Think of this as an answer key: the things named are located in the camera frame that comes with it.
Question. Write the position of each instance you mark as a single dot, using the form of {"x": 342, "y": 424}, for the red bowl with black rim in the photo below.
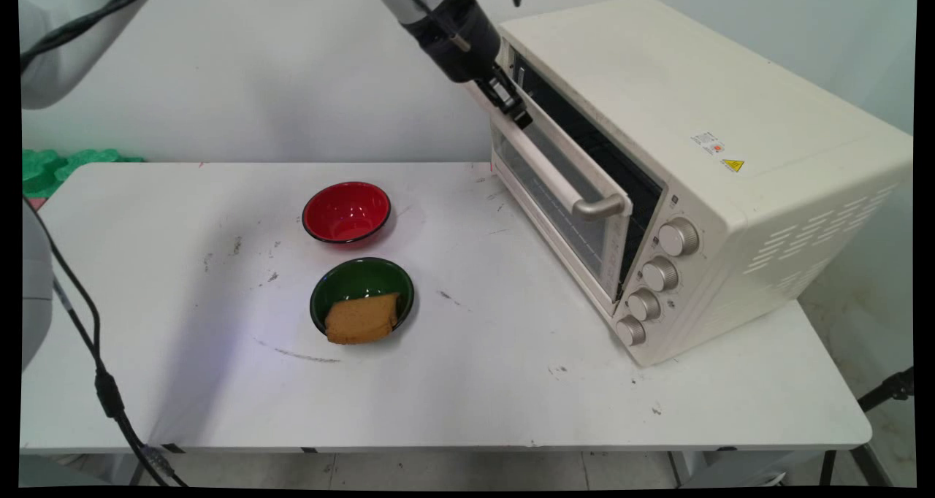
{"x": 346, "y": 212}

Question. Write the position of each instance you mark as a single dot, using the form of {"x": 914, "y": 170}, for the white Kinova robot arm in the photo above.
{"x": 409, "y": 0}

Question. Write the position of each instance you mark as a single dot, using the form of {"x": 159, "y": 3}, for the cream toaster oven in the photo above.
{"x": 730, "y": 140}

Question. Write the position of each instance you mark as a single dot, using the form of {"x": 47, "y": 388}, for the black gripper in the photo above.
{"x": 456, "y": 41}

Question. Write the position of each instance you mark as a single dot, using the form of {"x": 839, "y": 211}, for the silver oven knob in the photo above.
{"x": 630, "y": 331}
{"x": 679, "y": 236}
{"x": 660, "y": 273}
{"x": 643, "y": 304}

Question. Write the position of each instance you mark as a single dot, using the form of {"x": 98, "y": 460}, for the black tripod leg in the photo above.
{"x": 887, "y": 388}

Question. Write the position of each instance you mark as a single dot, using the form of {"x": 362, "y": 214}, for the brown toast bread slice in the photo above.
{"x": 361, "y": 319}

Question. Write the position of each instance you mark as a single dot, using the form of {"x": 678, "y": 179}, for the green foam mat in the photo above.
{"x": 66, "y": 163}

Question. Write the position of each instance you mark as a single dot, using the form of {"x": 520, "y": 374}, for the green bowl with black rim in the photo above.
{"x": 358, "y": 279}

